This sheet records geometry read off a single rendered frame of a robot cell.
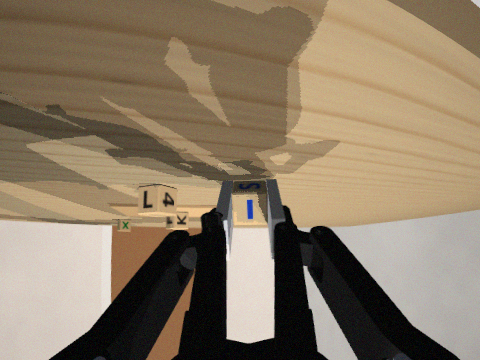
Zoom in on tan square mat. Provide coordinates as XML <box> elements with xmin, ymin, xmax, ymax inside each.
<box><xmin>110</xmin><ymin>203</ymin><xmax>217</xmax><ymax>217</ymax></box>

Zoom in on wooden letter block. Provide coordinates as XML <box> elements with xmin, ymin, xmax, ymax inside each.
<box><xmin>117</xmin><ymin>219</ymin><xmax>131</xmax><ymax>232</ymax></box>
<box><xmin>166</xmin><ymin>211</ymin><xmax>189</xmax><ymax>230</ymax></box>
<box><xmin>232</xmin><ymin>181</ymin><xmax>268</xmax><ymax>225</ymax></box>
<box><xmin>138</xmin><ymin>184</ymin><xmax>177</xmax><ymax>217</ymax></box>

